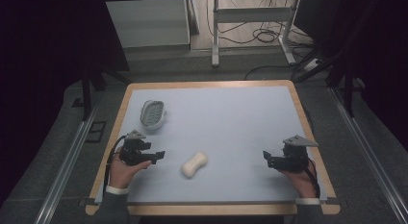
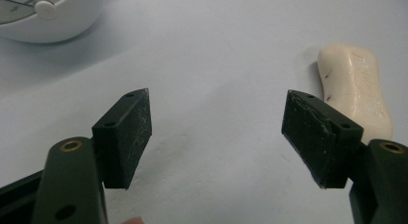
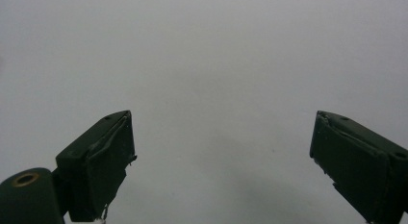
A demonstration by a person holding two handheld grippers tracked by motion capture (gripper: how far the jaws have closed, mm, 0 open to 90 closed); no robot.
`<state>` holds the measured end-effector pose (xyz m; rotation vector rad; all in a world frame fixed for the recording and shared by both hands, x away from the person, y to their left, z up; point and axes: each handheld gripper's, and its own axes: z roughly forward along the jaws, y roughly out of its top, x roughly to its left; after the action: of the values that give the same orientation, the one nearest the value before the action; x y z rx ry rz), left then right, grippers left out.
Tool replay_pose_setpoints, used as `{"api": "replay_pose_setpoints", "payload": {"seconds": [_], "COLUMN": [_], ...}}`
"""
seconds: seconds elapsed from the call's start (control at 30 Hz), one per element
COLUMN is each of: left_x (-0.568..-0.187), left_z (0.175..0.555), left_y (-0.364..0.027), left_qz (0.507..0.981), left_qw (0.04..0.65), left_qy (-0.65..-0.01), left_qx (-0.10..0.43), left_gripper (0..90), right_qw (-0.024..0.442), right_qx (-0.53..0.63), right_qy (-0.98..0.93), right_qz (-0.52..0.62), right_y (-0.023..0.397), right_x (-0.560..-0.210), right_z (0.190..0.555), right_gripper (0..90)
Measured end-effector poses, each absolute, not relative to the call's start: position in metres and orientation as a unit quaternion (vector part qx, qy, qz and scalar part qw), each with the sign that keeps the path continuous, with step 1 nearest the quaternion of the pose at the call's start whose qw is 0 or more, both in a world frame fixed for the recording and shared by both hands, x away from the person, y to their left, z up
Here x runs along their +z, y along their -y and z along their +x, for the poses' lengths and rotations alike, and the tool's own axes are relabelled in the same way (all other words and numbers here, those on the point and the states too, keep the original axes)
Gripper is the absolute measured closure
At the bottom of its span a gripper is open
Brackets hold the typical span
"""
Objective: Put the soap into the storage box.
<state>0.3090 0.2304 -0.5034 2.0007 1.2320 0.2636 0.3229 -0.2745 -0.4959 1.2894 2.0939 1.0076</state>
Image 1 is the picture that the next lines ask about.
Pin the person's left hand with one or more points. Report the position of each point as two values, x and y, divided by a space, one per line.
123 172

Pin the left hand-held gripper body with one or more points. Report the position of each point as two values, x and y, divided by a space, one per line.
134 150

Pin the white power strip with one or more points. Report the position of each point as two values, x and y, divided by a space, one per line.
311 65

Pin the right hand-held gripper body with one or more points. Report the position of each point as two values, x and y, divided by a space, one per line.
293 153

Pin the white oval soap dish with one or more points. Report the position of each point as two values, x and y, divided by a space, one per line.
152 114

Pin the person's right hand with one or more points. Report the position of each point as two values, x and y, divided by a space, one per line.
301 182

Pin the light blue table mat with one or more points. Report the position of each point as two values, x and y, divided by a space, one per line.
224 137

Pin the white metal desk frame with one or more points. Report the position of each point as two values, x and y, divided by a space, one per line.
250 22

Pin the white soap bar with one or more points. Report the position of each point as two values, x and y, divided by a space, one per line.
194 164

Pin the black stand leg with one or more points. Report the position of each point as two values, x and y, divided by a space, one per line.
86 92
348 89

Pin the white cabinet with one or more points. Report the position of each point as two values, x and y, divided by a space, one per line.
149 23

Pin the aluminium rail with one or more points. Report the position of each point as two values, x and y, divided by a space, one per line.
64 166
372 153

